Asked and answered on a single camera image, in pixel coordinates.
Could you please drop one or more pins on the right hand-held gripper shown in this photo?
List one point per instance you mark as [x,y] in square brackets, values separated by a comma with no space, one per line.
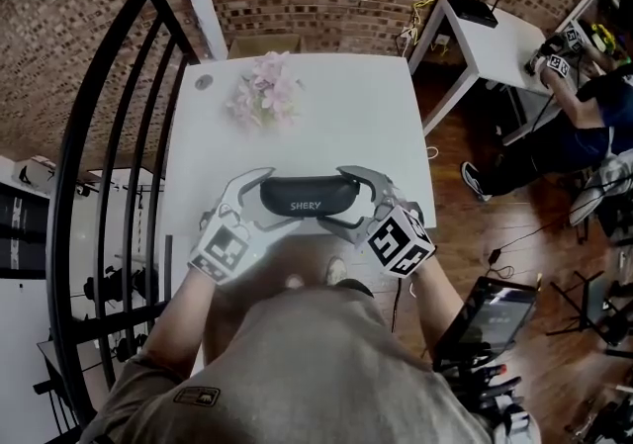
[400,241]

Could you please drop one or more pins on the small white side table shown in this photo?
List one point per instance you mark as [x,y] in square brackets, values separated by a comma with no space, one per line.
[499,51]

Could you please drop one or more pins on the black monitor screen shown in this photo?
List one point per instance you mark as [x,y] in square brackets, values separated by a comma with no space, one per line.
[489,318]

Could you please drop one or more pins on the cardboard box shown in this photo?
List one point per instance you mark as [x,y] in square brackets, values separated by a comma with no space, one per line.
[264,45]

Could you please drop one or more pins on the pink flower bouquet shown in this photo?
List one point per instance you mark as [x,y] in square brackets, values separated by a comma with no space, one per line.
[269,91]

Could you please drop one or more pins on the black glasses case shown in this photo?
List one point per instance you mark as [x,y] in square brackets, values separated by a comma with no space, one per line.
[306,195]

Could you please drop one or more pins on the black power adapter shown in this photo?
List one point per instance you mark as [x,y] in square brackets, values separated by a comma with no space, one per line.
[495,256]

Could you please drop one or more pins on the person's shoe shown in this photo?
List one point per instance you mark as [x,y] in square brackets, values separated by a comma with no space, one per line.
[294,281]
[336,270]
[476,182]

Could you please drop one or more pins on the black camera rig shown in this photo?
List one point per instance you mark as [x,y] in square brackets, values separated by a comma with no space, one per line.
[487,392]

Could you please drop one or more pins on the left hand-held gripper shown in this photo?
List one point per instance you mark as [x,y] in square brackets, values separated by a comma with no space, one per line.
[220,251]

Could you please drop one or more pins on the black stair railing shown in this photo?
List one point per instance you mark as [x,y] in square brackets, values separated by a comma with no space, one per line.
[64,185]

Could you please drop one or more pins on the white chair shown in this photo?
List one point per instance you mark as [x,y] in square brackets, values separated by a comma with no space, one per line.
[601,190]

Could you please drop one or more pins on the black tripod stand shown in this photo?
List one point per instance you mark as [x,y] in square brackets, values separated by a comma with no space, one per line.
[588,313]

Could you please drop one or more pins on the person's right forearm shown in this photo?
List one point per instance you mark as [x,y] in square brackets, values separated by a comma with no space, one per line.
[437,298]

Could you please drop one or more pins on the yellow flowers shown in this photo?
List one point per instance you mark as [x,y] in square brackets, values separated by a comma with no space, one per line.
[603,36]

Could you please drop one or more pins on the person's left forearm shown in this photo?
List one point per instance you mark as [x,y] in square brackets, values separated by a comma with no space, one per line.
[178,328]

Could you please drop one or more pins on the person's grey shirt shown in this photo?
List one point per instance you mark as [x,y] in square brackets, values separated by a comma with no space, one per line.
[297,373]

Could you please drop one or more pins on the white wall outlet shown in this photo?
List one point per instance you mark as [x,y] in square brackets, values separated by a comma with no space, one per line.
[442,40]

